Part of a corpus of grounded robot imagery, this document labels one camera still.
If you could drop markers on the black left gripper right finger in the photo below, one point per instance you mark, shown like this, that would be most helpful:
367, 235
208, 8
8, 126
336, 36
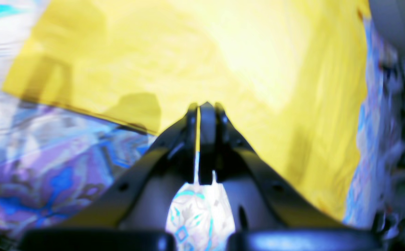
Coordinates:
259, 197

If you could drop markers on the yellow orange T-shirt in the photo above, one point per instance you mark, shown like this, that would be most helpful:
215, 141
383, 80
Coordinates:
290, 74

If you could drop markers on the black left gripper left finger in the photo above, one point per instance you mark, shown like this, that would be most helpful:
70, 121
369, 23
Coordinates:
141, 196

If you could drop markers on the patterned blue tile tablecloth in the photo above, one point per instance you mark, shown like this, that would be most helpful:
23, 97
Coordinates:
52, 160

